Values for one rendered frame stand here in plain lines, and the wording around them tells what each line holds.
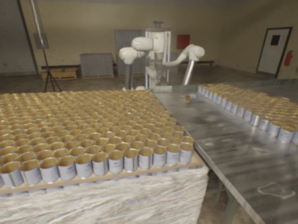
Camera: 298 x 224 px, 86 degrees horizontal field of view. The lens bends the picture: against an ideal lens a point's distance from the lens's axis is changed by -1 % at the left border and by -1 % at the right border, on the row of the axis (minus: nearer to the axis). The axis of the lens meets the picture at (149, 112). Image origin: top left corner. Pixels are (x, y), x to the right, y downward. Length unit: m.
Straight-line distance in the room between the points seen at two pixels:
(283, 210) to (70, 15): 9.81
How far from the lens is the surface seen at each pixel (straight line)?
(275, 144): 1.21
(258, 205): 0.79
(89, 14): 9.77
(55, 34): 9.99
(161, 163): 0.80
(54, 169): 0.80
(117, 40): 8.03
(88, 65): 8.11
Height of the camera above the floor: 1.63
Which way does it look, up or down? 24 degrees down
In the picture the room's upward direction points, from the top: straight up
